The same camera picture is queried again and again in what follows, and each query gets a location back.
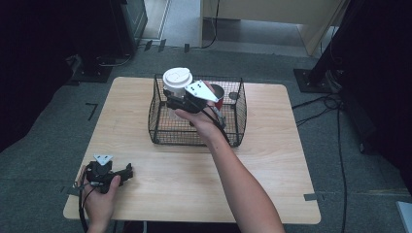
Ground light wooden furniture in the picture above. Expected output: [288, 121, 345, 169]
[198, 0, 352, 56]

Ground person's left hand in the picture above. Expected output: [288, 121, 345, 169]
[82, 174, 121, 227]

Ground dark curtain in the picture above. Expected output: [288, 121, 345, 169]
[307, 0, 412, 195]
[0, 0, 127, 153]

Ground black cabinet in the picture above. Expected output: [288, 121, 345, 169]
[108, 0, 149, 56]

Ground white lidded paper cup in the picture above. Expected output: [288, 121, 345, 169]
[161, 66, 194, 120]

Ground black stand base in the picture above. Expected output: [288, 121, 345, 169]
[68, 53, 114, 84]
[292, 67, 344, 95]

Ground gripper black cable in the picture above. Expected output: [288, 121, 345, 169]
[188, 96, 228, 144]
[77, 167, 98, 233]

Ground person's dark clothing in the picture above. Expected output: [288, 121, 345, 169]
[121, 220, 242, 233]

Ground red metal cup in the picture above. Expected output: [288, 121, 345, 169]
[209, 83, 225, 112]

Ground black floor cables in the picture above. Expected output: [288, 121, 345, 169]
[291, 92, 349, 233]

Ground white flat object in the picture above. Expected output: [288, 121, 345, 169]
[395, 200, 412, 233]

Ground gray tape strip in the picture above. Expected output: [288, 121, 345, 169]
[60, 185, 83, 197]

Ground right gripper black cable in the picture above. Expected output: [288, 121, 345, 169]
[188, 96, 228, 144]

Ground black hanging cable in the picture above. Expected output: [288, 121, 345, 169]
[200, 0, 222, 50]

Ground person's right hand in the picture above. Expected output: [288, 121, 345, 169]
[174, 81, 227, 146]

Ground black angled floor tape mark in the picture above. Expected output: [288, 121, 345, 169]
[85, 102, 99, 121]

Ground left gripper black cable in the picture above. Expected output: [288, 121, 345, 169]
[77, 167, 98, 233]

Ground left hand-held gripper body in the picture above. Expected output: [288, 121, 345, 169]
[85, 153, 122, 194]

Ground black wire mesh basket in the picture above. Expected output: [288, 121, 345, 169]
[148, 74, 248, 149]

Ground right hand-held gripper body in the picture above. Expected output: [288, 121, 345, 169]
[183, 80, 221, 115]

